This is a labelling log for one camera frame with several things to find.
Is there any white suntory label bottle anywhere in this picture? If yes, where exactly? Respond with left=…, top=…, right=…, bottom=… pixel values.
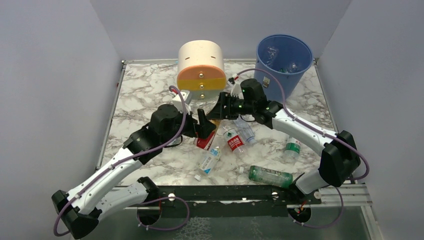
left=194, top=146, right=223, bottom=182

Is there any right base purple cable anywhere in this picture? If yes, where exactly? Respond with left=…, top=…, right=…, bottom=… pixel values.
left=286, top=187, right=345, bottom=230

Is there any blue label clear bottle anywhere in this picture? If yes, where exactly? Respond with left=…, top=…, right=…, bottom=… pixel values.
left=263, top=45, right=282, bottom=68

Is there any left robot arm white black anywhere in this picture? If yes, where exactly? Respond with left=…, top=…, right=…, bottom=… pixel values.
left=51, top=104, right=216, bottom=240

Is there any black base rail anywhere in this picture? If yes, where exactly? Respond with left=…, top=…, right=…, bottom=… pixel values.
left=134, top=185, right=322, bottom=225

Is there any blue plastic bin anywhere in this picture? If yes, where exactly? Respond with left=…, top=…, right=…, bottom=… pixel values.
left=253, top=34, right=314, bottom=103

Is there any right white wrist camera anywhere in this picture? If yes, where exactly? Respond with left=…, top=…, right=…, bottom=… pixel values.
left=227, top=73, right=242, bottom=98

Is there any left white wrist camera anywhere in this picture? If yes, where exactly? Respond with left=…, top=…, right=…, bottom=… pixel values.
left=172, top=90, right=192, bottom=115

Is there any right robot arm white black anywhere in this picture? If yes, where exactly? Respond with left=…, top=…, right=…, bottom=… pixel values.
left=206, top=78, right=364, bottom=198

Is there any dark green label bottle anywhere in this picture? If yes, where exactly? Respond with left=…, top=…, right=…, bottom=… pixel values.
left=278, top=62, right=300, bottom=74

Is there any green white label bottle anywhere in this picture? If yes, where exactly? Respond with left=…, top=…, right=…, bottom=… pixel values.
left=284, top=136, right=302, bottom=161

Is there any green tinted bottle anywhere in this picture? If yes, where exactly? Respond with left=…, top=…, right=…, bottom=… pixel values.
left=248, top=165, right=293, bottom=189

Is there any clear blue tinted bottle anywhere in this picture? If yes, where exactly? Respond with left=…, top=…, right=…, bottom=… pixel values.
left=233, top=116, right=256, bottom=145

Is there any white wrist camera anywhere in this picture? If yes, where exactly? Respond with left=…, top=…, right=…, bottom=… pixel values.
left=227, top=73, right=242, bottom=98
left=172, top=90, right=192, bottom=115

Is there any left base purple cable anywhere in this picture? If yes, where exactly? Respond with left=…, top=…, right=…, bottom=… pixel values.
left=136, top=195, right=191, bottom=232

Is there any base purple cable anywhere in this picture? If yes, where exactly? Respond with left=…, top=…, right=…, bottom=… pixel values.
left=286, top=187, right=345, bottom=230
left=136, top=195, right=191, bottom=232

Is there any gold red label bottle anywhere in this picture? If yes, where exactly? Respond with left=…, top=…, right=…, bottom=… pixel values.
left=193, top=120, right=221, bottom=150

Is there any red nongfu label bottle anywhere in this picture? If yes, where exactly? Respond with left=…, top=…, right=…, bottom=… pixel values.
left=223, top=125, right=246, bottom=157

